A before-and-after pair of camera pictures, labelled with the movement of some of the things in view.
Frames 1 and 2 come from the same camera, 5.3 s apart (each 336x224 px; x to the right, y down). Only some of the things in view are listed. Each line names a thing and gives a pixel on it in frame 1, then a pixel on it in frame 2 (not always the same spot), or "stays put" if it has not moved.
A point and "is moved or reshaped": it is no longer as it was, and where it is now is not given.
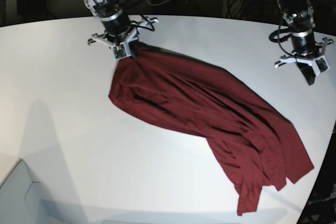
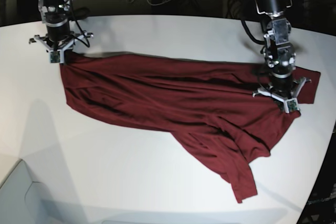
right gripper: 305,50 → 284,88
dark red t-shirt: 258,144 is moved or reshaped
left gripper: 119,33 → 59,38
